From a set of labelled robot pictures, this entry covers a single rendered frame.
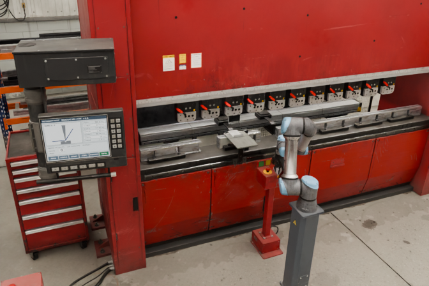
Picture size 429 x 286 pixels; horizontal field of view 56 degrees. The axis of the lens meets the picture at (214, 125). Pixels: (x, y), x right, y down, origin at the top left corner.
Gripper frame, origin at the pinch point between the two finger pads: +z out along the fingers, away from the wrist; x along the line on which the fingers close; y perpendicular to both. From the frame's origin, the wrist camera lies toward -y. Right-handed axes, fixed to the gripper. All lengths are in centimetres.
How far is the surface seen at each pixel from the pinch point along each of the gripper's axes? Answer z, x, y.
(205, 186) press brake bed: 14, 55, 21
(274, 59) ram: -84, -6, 40
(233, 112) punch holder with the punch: -44, 27, 36
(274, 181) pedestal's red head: 0.5, 7.3, -6.5
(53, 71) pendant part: -111, 159, -13
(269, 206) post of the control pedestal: 29.0, 6.3, -3.7
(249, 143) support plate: -25.4, 21.7, 15.1
